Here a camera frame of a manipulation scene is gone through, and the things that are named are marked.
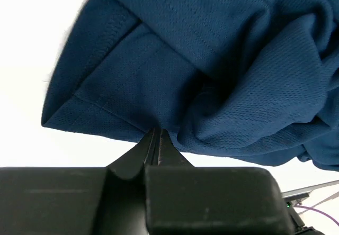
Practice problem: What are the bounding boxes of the navy blue shorts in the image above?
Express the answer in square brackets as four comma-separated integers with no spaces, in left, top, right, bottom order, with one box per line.
[41,0,338,171]

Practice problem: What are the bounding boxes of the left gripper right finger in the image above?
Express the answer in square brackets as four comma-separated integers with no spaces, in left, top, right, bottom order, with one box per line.
[144,129,294,234]

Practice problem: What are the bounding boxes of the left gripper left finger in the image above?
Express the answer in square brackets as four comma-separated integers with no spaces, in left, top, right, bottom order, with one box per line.
[1,130,155,234]

